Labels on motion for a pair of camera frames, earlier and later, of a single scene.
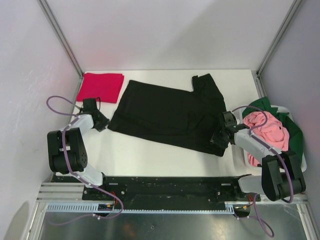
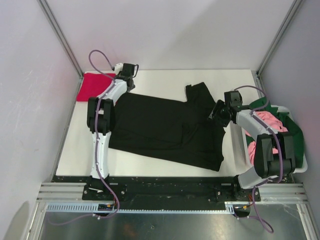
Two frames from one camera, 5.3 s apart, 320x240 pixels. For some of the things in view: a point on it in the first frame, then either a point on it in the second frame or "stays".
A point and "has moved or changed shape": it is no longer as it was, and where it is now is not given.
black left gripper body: x=103 y=121 → x=131 y=88
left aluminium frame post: x=45 y=7 stays
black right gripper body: x=218 y=138 → x=219 y=113
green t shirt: x=295 y=134 stays
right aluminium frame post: x=296 y=4 stays
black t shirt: x=182 y=118 has moved or changed shape
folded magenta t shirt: x=106 y=86 stays
